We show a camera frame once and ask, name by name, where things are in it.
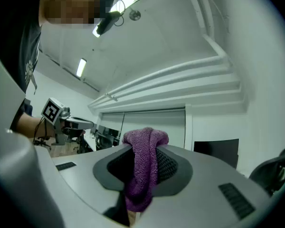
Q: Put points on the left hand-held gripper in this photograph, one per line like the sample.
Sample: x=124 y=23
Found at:
x=51 y=110

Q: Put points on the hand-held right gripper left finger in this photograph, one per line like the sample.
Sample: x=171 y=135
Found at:
x=80 y=174

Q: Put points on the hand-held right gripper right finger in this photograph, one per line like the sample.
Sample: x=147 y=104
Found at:
x=204 y=186

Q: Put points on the purple cloth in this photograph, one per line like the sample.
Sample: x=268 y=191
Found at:
x=142 y=165

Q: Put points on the person's left forearm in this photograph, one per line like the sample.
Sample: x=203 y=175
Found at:
x=31 y=126

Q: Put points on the row of white office desks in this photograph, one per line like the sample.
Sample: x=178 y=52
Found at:
x=90 y=141

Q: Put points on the black computer monitor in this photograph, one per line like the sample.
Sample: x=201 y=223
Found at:
x=216 y=151

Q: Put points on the black mesh office chair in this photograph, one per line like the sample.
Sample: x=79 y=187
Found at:
x=263 y=172

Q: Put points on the white roller blind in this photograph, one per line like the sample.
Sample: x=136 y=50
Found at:
x=152 y=122

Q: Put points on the person's black shirt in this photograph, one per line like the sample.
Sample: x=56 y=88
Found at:
x=26 y=51

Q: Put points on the white ceiling pipes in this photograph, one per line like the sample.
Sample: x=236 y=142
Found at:
x=180 y=66

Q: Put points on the person's head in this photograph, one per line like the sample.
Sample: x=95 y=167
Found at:
x=69 y=3

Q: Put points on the round ceiling smoke detector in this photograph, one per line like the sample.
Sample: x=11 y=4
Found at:
x=134 y=15

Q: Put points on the black head-worn camera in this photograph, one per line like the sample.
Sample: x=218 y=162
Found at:
x=108 y=22

